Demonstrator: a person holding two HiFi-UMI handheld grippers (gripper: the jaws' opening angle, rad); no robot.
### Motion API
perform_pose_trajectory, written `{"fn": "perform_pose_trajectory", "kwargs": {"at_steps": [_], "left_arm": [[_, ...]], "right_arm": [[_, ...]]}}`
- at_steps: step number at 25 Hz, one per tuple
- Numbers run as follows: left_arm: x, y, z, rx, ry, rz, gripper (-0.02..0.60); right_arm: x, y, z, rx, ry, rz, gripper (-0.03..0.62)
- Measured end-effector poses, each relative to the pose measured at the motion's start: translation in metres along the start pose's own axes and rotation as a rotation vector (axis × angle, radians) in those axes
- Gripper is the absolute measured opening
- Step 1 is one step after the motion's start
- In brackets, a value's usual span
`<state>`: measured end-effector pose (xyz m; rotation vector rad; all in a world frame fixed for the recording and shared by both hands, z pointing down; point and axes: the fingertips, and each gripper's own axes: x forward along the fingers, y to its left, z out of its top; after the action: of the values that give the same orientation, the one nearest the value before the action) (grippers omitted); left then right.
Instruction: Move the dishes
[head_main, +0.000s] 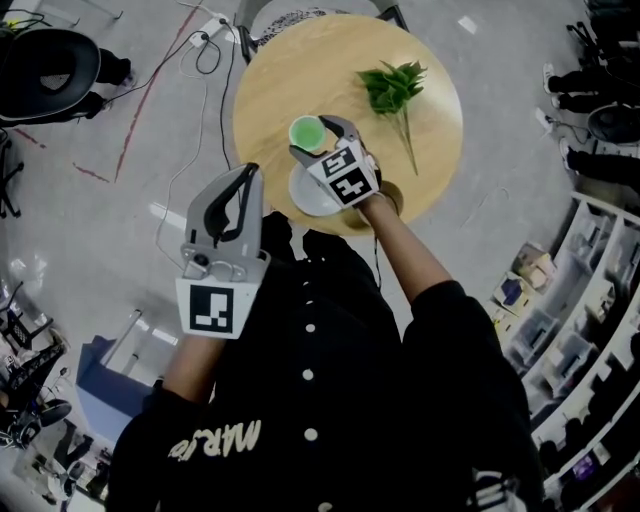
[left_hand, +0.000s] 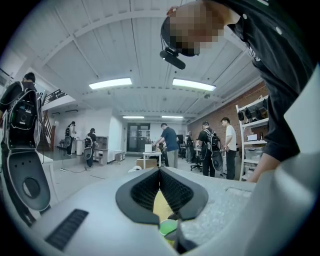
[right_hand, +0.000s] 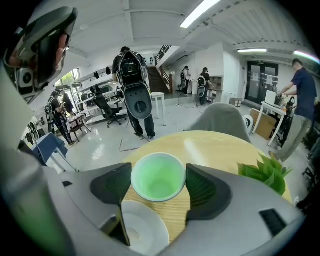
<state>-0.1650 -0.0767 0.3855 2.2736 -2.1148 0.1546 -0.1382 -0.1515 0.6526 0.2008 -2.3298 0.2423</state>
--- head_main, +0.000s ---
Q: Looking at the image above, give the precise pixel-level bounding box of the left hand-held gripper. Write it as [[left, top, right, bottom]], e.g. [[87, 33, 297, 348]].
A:
[[174, 163, 272, 342]]

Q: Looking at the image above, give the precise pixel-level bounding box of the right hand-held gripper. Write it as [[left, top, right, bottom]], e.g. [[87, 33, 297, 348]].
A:
[[288, 114, 385, 208]]

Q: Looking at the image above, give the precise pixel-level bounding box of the green cup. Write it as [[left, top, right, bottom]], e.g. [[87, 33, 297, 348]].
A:
[[288, 114, 328, 153]]

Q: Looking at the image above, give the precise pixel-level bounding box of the white plate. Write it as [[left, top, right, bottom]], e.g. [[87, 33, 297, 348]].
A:
[[288, 162, 347, 218]]

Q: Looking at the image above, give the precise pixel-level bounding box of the brown wooden bowl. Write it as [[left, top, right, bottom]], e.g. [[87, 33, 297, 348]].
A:
[[349, 180, 406, 232]]

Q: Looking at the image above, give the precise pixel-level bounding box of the person's right forearm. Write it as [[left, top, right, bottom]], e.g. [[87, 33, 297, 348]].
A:
[[357, 189, 454, 304]]

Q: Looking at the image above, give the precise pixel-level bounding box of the person's left forearm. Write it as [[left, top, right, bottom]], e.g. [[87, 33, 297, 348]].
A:
[[162, 334, 227, 402]]

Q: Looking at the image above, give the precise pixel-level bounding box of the round wooden table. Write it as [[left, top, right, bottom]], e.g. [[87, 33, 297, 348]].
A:
[[232, 14, 464, 237]]

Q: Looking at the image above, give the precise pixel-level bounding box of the green leaf sprig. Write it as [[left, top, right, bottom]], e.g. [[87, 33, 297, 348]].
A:
[[355, 59, 429, 177]]

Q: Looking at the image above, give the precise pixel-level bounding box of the patterned white seat cushion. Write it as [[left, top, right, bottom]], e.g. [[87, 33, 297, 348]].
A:
[[249, 0, 387, 49]]

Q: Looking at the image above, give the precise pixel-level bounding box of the grey shell chair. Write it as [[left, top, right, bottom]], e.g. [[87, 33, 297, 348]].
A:
[[234, 0, 412, 67]]

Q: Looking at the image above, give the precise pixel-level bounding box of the person's black jacket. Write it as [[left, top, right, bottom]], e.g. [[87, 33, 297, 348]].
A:
[[105, 210, 546, 512]]

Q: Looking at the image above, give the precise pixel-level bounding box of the blue covered table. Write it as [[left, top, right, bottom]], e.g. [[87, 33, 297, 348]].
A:
[[74, 334, 157, 444]]

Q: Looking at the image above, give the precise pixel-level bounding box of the black office chair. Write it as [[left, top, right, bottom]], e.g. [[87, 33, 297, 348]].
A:
[[0, 28, 103, 124]]

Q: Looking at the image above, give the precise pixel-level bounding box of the cardboard box with blue item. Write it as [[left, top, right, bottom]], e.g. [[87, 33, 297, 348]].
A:
[[492, 272, 534, 317]]

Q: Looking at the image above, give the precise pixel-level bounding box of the cardboard box with beige items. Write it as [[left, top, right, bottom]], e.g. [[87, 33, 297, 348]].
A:
[[514, 242, 558, 294]]

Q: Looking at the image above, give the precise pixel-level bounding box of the white storage shelving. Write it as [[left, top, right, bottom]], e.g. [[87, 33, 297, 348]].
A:
[[499, 192, 640, 512]]

